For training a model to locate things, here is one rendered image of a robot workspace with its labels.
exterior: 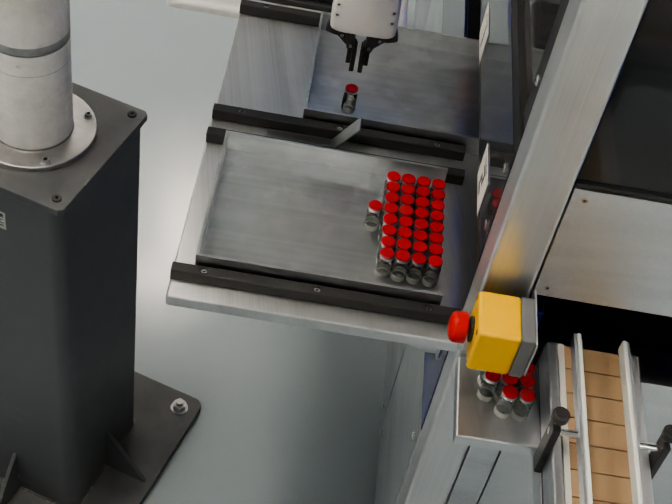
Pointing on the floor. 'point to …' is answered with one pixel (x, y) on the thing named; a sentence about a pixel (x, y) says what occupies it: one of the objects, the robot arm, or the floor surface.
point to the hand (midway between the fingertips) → (357, 56)
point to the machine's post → (532, 202)
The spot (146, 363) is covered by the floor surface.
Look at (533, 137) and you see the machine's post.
